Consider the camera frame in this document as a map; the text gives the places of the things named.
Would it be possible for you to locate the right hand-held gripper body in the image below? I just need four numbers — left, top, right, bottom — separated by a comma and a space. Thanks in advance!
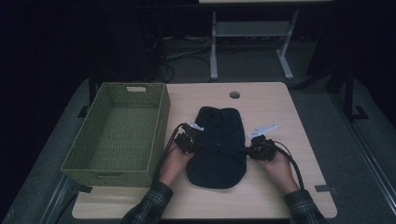
247, 123, 278, 162

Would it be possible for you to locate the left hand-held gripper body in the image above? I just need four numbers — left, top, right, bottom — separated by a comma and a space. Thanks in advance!
174, 120, 205, 154

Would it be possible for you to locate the dark navy garment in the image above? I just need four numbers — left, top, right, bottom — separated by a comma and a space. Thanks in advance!
186, 105, 248, 189

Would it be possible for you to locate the green woven basket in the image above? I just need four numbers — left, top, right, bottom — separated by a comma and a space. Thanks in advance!
60, 81, 172, 189

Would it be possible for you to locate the person's left hand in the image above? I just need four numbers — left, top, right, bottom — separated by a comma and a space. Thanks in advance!
158, 148, 196, 188

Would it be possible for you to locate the person's right hand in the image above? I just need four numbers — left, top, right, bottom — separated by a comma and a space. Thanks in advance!
256, 151, 301, 195

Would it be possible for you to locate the person's right plaid sleeve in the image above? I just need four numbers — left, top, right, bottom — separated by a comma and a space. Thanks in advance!
283, 189, 329, 224

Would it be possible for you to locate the person's plaid sleeve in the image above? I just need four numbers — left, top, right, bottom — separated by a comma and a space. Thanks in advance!
120, 181, 175, 224
283, 189, 329, 224

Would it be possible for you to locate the grey tape strip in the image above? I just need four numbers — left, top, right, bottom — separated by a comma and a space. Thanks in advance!
314, 184, 339, 194

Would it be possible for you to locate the person's left plaid sleeve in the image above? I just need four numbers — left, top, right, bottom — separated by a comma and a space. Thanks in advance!
120, 181, 175, 224

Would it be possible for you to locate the black metal stand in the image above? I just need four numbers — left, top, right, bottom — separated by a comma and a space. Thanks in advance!
343, 66, 370, 122

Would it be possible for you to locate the right hand-held gripper cable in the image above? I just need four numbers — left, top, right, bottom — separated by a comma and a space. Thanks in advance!
270, 139, 305, 191

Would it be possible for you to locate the bundle of floor cables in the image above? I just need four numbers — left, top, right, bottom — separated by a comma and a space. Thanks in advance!
144, 33, 213, 84

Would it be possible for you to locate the metal floor rail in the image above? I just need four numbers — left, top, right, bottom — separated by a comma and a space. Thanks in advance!
329, 90, 396, 217
38, 174, 78, 224

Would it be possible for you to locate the white metal desk frame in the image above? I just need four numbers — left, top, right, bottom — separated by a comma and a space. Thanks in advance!
198, 0, 335, 81

